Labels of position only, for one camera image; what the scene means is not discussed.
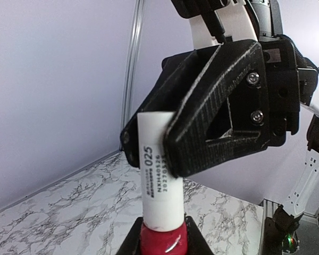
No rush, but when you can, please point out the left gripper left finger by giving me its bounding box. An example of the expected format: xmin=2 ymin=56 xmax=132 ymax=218
xmin=118 ymin=217 xmax=143 ymax=255

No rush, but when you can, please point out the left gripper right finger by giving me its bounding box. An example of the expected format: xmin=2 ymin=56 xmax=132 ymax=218
xmin=185 ymin=215 xmax=214 ymax=255

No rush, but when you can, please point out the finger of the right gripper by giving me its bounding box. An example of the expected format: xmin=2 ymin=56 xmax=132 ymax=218
xmin=120 ymin=49 xmax=216 ymax=168

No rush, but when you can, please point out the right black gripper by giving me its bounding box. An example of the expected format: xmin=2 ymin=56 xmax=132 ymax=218
xmin=163 ymin=35 xmax=300 ymax=177

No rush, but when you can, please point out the red nail polish bottle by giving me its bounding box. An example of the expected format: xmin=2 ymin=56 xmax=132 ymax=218
xmin=137 ymin=112 xmax=188 ymax=254

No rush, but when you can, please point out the right aluminium frame post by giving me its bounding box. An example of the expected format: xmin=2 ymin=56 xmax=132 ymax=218
xmin=121 ymin=0 xmax=145 ymax=125

